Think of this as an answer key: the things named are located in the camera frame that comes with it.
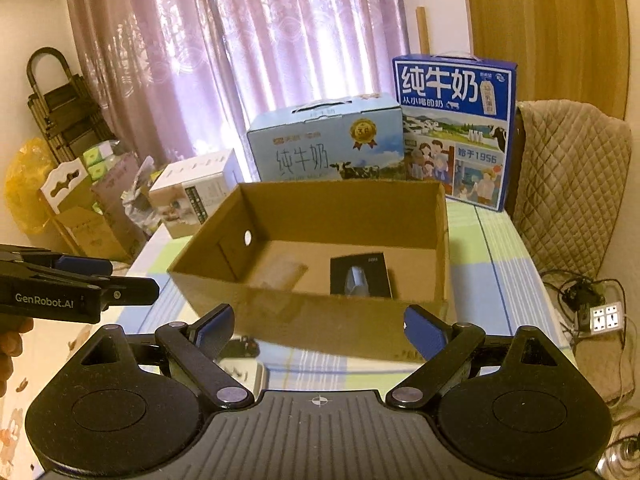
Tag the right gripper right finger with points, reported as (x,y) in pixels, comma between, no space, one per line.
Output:
(445,348)

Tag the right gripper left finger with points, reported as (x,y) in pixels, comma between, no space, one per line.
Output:
(194,348)

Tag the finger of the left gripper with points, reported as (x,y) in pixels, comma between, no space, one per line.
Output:
(84,265)
(125,287)

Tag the black toy car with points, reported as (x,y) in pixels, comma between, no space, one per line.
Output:
(244,347)

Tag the white pads clear pack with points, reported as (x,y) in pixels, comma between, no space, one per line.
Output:
(251,373)

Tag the black rectangular product box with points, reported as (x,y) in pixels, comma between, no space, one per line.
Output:
(361,275)

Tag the clear plastic case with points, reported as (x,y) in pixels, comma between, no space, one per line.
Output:
(277,273)

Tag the person left hand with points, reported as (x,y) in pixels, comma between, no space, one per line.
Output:
(11,344)

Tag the brown paper bag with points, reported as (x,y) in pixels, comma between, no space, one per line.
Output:
(91,212)

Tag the green tissue stack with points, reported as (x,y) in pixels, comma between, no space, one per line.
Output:
(101,158)

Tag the white beige appliance box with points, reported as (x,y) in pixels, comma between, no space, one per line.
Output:
(189,191)

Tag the yellow plastic bag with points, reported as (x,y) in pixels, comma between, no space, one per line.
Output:
(25,176)

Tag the brown cardboard box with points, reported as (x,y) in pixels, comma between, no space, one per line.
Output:
(313,222)

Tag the black folding cart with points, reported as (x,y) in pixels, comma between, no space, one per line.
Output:
(68,117)

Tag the white power strip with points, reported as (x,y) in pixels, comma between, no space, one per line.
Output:
(606,319)

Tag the light blue milk carton box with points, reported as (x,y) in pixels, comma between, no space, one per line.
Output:
(351,138)

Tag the quilted beige chair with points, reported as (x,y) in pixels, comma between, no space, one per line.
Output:
(571,185)

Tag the pink curtain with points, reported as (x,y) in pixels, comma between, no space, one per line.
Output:
(179,78)

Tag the dark blue milk carton box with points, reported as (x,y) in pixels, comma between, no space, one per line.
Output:
(458,115)

